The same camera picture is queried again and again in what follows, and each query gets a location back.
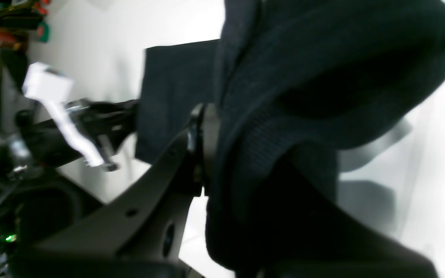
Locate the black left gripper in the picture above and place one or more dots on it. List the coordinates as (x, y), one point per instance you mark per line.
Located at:
(105, 125)

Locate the black T-shirt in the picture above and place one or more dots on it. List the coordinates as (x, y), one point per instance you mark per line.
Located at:
(294, 82)

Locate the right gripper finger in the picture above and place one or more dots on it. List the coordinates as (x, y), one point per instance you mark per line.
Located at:
(139, 234)

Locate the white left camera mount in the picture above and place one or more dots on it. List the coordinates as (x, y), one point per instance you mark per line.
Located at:
(51, 88)

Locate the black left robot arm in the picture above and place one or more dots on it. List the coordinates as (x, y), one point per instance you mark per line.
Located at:
(29, 156)

